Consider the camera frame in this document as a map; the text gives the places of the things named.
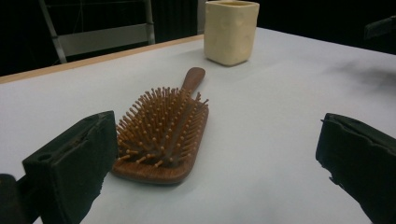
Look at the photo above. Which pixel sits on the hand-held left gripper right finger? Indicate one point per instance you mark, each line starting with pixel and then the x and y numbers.
pixel 361 158

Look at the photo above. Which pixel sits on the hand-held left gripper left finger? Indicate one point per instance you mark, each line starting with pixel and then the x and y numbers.
pixel 73 161

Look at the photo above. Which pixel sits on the wooden paddle hairbrush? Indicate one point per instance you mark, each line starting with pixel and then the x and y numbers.
pixel 168 133

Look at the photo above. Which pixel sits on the cream square cup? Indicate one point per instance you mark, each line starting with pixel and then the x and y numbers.
pixel 230 34

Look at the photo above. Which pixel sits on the grey metal frame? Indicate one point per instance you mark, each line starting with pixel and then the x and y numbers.
pixel 102 39

